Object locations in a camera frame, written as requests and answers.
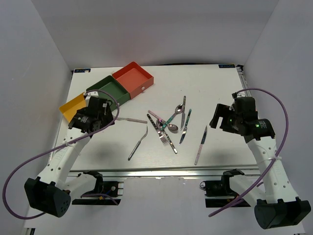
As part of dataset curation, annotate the dark handled knife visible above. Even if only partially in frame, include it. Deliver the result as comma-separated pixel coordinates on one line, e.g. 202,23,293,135
180,96,186,130

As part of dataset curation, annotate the green handled knife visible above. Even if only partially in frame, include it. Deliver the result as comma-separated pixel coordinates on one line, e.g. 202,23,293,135
179,109,192,145

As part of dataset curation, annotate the silver fork bent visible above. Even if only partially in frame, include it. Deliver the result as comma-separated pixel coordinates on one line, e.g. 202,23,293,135
128,126,148,161

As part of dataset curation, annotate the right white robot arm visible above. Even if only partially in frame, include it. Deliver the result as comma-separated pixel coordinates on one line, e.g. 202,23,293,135
209,97,311,229

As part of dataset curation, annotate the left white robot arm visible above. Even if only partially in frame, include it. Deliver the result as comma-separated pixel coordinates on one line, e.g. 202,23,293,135
24,96,114,217

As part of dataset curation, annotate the yellow tray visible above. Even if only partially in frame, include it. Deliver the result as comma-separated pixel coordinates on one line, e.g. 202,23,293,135
59,93,86,122

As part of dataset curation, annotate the green tray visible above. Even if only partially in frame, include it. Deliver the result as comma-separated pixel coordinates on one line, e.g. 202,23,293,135
86,75,131,106

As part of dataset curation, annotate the red tray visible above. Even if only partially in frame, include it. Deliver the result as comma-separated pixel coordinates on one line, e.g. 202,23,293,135
112,62,154,99

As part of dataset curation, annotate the silver fork in pile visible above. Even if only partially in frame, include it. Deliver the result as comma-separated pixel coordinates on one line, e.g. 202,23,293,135
156,120,168,144

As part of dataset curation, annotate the pink handled fork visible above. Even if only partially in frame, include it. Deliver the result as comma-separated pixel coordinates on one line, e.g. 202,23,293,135
116,117,147,124

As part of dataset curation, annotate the green handled spoon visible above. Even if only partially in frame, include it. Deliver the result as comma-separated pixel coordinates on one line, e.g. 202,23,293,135
161,104,184,131

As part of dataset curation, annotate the aluminium table frame rail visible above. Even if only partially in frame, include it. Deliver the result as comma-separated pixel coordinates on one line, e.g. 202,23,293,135
44,166,277,179

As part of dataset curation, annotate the pink handled spoon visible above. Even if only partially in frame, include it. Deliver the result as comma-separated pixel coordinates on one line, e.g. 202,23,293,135
148,110,166,124

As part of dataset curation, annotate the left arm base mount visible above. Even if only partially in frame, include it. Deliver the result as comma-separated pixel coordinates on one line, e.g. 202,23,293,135
72,171,124,206

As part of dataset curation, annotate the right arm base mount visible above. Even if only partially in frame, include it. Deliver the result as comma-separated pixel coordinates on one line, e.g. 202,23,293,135
199,169,244,208

